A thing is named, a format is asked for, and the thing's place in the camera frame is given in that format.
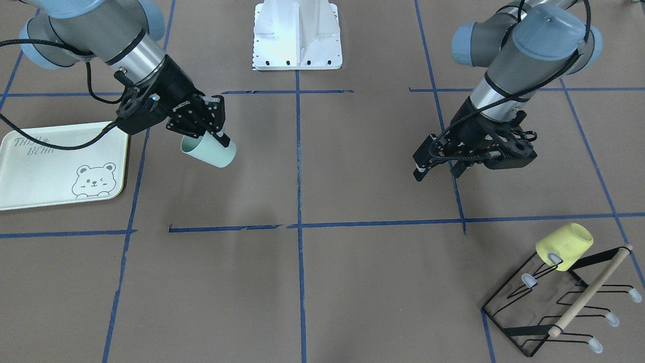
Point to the pale green cup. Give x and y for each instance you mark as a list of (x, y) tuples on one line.
[(209, 150)]

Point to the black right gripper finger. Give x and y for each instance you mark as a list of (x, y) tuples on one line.
[(191, 134), (222, 138)]

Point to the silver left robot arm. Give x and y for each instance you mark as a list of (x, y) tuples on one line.
[(523, 47)]

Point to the cream bear tray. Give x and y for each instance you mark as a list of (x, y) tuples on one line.
[(35, 176)]

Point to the black wire cup rack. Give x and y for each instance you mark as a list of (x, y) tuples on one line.
[(537, 304)]

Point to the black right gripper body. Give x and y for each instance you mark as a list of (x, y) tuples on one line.
[(177, 86)]

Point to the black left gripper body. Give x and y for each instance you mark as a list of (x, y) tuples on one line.
[(469, 124)]

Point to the yellow cup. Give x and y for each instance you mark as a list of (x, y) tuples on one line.
[(565, 245)]

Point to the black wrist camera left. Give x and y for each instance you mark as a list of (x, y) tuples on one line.
[(511, 150)]

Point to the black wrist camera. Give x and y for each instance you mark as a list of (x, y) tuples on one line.
[(511, 150), (139, 109)]

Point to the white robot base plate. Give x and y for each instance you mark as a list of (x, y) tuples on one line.
[(296, 35)]

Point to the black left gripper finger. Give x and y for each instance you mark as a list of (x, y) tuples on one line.
[(459, 168), (424, 161)]

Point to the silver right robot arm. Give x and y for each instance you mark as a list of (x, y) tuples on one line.
[(125, 36)]

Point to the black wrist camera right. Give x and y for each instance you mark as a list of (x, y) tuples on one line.
[(139, 109)]

